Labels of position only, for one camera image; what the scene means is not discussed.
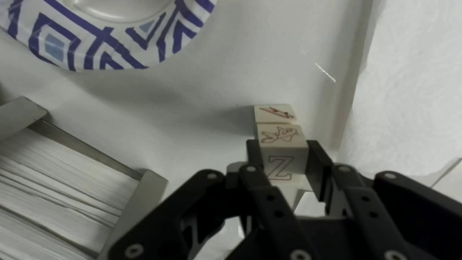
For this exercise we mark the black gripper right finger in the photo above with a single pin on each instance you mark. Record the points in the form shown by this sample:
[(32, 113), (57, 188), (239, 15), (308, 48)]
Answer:
[(384, 211)]

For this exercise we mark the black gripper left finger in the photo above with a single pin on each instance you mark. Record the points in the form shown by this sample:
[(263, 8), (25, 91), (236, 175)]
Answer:
[(269, 211)]

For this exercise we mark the white wooden block letter Z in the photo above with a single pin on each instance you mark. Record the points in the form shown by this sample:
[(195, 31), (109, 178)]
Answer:
[(285, 154)]

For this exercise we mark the white wooden block red pictures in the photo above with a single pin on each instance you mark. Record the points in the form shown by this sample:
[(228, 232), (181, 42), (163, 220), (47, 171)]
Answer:
[(275, 113)]

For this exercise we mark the metal napkin holder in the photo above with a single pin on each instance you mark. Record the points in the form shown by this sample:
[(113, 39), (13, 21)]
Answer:
[(139, 188)]

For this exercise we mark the white paper sheet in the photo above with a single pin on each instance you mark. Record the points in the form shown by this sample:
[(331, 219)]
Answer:
[(413, 81)]

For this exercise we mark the white napkin stack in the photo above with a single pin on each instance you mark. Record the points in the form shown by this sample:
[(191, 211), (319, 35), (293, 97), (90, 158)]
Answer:
[(48, 193)]

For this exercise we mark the blue patterned paper plate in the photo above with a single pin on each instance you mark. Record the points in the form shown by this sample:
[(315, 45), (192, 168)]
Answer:
[(96, 34)]

